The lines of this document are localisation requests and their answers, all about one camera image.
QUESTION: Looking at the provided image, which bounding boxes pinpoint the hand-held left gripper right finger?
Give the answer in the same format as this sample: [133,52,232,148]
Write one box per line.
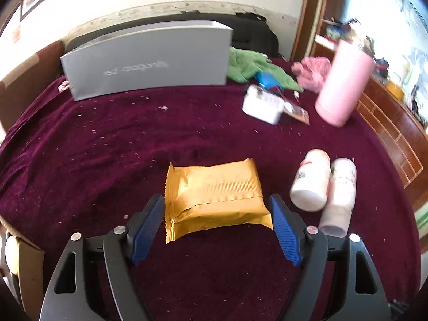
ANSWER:
[268,193,392,321]

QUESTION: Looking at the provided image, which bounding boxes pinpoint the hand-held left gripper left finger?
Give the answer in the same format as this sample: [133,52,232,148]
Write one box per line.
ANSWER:
[39,193,166,321]

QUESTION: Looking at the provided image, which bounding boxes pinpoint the yellow snack packet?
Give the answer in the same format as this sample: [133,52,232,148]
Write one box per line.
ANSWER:
[164,158,273,244]

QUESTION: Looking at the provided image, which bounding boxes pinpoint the shallow cardboard box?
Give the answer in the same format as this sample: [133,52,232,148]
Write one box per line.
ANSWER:
[0,216,45,321]

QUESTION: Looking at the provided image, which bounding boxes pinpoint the white bottle red label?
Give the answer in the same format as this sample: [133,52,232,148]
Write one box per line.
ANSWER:
[289,149,331,212]

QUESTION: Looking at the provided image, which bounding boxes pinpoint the white pale pink bottle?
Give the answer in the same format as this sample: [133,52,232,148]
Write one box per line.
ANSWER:
[318,158,358,238]

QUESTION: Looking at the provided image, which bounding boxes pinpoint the small clear brown packet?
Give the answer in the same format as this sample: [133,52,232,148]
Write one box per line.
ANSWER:
[282,100,311,126]

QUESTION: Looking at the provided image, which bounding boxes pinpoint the white plastic case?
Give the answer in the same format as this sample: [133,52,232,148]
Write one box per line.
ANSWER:
[242,84,285,125]

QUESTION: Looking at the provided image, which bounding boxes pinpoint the yellow round container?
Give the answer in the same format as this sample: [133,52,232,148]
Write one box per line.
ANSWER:
[5,236,20,273]

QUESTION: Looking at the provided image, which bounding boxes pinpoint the wooden shelf unit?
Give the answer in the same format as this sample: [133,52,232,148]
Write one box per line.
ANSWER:
[291,0,428,208]

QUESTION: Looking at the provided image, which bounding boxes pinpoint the small blue object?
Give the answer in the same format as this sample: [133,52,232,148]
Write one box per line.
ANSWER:
[256,72,285,92]

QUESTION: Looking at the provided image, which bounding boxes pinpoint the pink tumbler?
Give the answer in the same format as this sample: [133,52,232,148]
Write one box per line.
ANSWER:
[314,38,377,128]

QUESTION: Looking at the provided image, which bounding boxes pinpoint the pink cloth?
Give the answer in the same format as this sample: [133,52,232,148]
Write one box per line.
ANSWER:
[291,57,331,93]

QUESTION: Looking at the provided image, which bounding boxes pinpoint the green cloth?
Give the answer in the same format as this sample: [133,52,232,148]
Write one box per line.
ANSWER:
[227,47,304,92]

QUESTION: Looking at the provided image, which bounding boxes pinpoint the grey shoebox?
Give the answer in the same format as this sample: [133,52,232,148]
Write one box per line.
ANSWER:
[60,20,234,101]

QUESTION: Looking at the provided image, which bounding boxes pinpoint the yellow cup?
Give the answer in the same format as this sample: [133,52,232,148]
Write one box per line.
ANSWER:
[386,80,405,101]

